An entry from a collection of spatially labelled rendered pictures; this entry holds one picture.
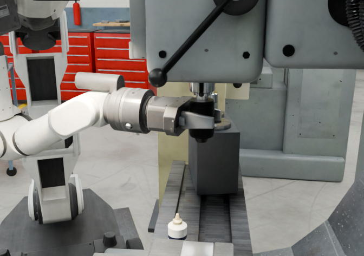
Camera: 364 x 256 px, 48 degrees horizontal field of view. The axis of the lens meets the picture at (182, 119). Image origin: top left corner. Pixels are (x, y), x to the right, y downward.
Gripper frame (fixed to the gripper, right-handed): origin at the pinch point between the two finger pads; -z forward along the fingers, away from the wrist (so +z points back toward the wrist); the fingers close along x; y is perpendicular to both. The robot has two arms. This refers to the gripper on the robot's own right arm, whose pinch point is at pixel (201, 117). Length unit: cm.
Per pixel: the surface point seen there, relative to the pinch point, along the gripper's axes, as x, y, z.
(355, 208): 17.2, 22.5, -30.1
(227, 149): 33.4, 18.8, 2.5
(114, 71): 402, 76, 240
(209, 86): -1.5, -6.3, -1.8
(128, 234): 77, 84, 57
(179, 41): -10.5, -15.2, 0.7
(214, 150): 31.9, 19.2, 5.8
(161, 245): -11.6, 21.4, 3.8
